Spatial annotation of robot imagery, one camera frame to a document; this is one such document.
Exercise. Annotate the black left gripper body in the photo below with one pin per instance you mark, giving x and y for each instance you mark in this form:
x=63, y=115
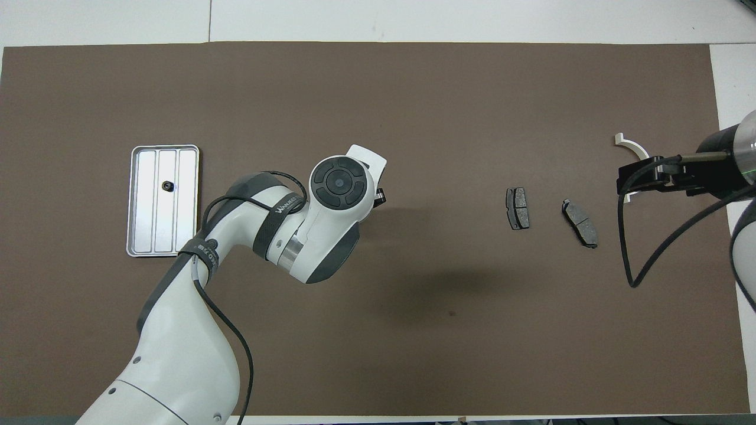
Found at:
x=380, y=197

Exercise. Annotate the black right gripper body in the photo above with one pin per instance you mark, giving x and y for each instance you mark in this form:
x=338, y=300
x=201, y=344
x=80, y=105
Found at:
x=711, y=171

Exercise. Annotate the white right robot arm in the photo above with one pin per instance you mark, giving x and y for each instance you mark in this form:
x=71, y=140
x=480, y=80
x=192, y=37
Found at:
x=745, y=141

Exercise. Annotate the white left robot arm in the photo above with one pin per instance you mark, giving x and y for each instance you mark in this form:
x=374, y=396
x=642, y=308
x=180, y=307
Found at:
x=177, y=354

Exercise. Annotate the silver metal tray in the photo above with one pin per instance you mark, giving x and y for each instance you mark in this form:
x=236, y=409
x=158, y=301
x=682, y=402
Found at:
x=147, y=206

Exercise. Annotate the curved dark brake pad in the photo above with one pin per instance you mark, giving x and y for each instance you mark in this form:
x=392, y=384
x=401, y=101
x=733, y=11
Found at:
x=580, y=223

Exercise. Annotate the brown table mat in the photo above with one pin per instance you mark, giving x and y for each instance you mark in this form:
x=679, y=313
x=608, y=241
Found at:
x=443, y=106

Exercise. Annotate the rectangular dark brake pad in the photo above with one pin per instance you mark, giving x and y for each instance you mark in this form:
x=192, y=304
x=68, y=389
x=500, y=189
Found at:
x=518, y=208

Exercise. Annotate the white curved plastic bracket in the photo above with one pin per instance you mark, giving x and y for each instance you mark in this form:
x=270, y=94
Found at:
x=635, y=146

